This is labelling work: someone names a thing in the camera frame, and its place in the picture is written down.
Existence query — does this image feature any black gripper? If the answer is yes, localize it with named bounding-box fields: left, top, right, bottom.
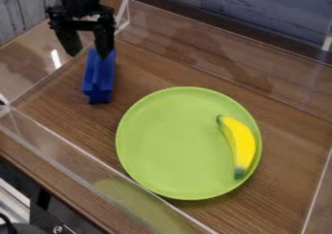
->
left=45, top=5, right=115, bottom=59

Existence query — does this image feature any clear acrylic corner bracket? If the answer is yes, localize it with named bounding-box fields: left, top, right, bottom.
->
left=115, top=0, right=129, bottom=34

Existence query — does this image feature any yellow toy banana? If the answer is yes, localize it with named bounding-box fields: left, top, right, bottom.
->
left=215, top=115, right=257, bottom=180

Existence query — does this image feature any clear acrylic enclosure wall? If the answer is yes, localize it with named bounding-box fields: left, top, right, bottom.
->
left=0, top=0, right=332, bottom=234

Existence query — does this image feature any blue star-shaped block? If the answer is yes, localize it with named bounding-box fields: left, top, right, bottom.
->
left=81, top=49, right=117, bottom=104

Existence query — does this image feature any black cable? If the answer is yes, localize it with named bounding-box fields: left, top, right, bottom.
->
left=0, top=212, right=18, bottom=234

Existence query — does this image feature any green round plate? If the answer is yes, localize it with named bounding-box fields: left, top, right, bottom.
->
left=115, top=86, right=262, bottom=201

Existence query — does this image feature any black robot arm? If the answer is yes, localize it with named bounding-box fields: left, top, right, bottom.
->
left=45, top=0, right=115, bottom=59

